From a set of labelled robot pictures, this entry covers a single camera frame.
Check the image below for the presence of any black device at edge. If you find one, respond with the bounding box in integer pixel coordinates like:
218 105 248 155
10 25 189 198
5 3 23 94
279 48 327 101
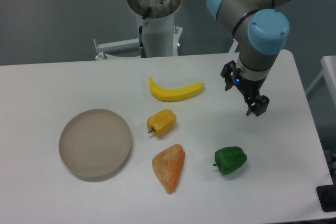
316 185 336 212

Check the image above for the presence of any beige round plate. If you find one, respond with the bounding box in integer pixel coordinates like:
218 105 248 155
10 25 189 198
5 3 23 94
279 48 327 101
58 109 132 182

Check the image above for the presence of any yellow banana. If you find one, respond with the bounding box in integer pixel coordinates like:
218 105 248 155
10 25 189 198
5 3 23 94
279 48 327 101
148 77 205 102

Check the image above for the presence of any orange triangular bread slice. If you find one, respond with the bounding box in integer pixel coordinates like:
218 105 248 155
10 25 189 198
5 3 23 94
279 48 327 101
152 144 185 194

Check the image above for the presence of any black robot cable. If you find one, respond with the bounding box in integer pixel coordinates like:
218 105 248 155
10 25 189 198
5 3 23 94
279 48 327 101
138 6 152 59

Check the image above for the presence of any white side table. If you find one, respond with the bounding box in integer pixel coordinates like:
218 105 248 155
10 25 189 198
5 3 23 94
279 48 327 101
305 56 335 100

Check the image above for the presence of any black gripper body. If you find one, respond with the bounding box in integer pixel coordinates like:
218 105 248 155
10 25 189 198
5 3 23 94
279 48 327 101
233 74 265 98

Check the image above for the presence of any green bell pepper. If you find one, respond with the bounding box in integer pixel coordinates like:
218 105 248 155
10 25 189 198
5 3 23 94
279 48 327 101
213 146 247 175

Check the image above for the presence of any yellow bell pepper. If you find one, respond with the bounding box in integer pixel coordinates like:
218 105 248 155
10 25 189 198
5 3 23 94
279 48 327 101
147 109 176 137

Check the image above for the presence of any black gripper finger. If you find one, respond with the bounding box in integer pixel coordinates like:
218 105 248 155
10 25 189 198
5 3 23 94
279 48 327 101
244 94 270 116
220 60 241 91

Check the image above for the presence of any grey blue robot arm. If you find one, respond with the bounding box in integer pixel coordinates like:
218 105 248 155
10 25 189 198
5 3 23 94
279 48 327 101
127 0 290 116

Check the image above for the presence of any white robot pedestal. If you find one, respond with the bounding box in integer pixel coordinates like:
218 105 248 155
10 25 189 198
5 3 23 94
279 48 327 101
94 0 183 60

